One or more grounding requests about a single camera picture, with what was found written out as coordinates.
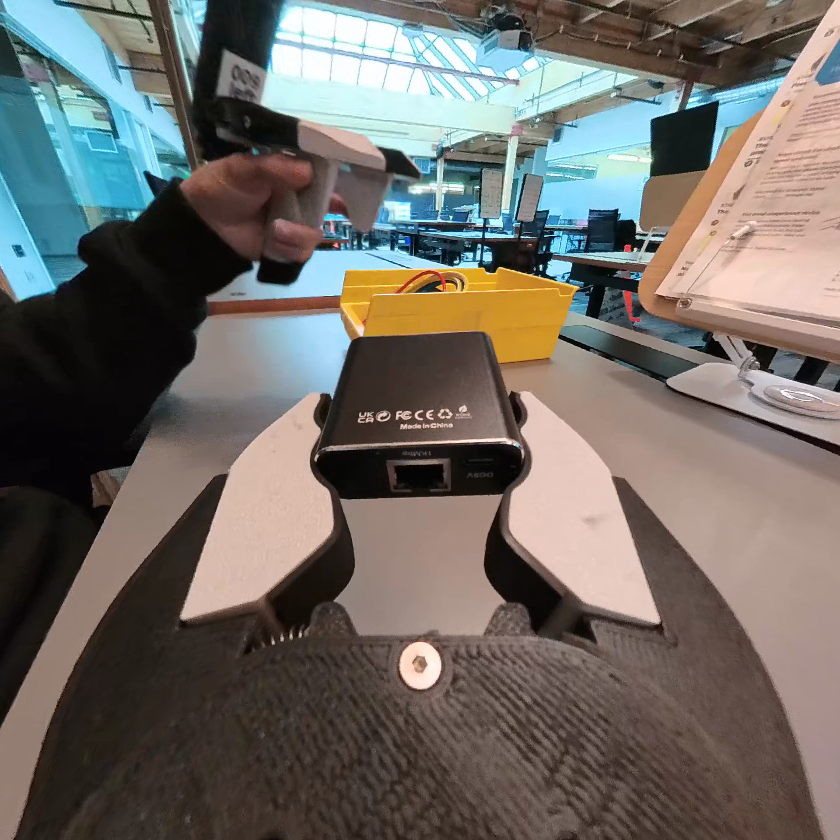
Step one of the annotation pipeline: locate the red network cable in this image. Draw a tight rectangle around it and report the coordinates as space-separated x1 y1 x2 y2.
394 270 454 294

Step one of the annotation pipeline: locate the person's left hand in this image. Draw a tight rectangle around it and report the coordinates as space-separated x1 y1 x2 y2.
179 154 350 263

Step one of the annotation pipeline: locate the black monitor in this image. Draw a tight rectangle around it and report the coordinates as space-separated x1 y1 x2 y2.
650 101 720 179

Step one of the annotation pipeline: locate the ceiling projector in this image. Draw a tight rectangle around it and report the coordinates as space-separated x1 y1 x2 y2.
476 12 534 72

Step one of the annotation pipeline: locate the printed instruction sheet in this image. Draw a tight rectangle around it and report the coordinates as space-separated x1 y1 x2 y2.
656 7 840 311

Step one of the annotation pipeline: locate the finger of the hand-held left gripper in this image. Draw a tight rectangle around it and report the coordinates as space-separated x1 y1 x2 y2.
297 120 422 182
336 166 395 233

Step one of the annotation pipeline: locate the grey desk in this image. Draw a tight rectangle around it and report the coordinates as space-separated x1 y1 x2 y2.
0 307 840 840

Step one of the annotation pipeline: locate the yellow plastic bin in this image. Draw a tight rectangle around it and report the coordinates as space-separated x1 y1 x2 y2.
340 266 580 364

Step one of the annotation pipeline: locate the black network adapter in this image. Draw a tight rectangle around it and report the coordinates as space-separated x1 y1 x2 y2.
310 331 526 501

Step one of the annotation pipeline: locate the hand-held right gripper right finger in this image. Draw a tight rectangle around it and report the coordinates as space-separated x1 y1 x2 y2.
484 390 664 636

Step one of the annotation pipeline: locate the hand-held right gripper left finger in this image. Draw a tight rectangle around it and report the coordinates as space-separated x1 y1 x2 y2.
179 392 357 627

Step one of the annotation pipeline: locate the wooden document stand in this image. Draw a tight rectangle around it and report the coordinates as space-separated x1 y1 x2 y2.
637 7 840 448

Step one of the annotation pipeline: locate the person's left forearm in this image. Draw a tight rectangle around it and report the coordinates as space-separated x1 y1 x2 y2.
0 177 253 506

